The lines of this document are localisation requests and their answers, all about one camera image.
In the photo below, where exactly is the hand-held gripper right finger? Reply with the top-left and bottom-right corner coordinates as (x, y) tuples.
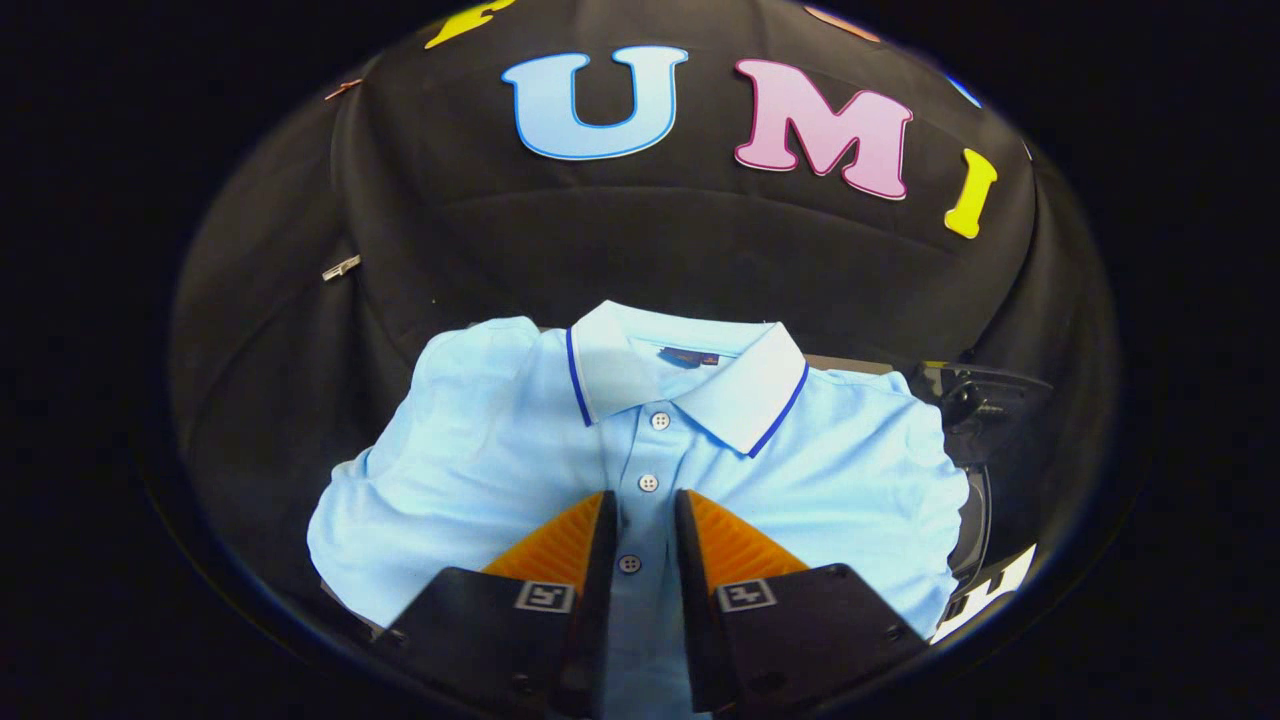
(673, 488), (931, 716)

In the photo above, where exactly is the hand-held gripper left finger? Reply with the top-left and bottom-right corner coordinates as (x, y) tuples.
(375, 489), (619, 720)

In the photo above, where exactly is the light blue polo shirt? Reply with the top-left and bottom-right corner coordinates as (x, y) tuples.
(307, 300), (971, 720)

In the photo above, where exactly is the dark washing machine lid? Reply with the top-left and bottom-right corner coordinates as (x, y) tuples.
(915, 362), (1054, 471)

